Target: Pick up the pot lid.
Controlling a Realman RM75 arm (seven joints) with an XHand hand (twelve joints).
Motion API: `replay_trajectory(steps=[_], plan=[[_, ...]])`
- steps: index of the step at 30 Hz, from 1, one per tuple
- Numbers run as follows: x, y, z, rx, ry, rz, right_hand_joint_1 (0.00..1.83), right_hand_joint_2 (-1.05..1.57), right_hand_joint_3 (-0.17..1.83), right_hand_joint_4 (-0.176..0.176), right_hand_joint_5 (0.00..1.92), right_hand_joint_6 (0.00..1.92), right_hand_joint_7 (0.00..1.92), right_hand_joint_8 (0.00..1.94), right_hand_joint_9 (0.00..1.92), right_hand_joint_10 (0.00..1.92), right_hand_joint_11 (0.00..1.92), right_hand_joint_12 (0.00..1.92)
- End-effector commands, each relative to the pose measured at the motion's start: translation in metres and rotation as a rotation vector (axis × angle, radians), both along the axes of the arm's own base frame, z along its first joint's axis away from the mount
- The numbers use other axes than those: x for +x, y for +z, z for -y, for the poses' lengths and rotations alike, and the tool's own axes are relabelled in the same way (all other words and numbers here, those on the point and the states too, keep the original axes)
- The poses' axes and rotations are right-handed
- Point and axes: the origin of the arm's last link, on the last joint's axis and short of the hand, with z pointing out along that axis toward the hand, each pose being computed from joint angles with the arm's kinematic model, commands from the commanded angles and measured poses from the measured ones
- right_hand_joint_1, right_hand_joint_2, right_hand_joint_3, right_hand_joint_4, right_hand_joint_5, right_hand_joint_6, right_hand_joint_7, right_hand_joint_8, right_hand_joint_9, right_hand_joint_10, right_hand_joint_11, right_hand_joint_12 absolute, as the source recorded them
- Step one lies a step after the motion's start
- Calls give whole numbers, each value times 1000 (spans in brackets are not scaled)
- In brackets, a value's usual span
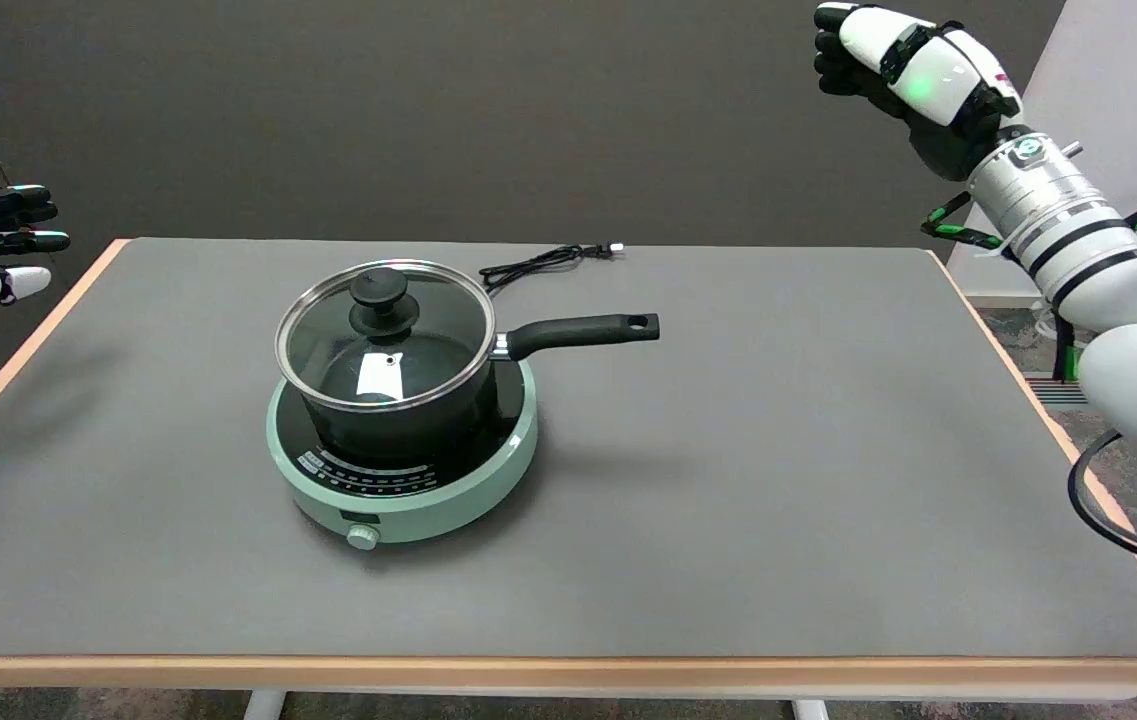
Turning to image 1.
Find white partition panel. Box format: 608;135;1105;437
948;0;1137;307

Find gray table mat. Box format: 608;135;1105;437
0;238;1137;659

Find floor vent grille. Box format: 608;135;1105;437
1025;372;1089;407

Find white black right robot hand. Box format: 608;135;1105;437
813;2;1029;183

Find black power cord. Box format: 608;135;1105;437
478;242;625;297

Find green round induction cooker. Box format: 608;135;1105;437
266;358;539;552

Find black saucepan with long handle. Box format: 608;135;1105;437
300;312;661;466

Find glass pot lid black knob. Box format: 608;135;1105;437
275;259;497;413

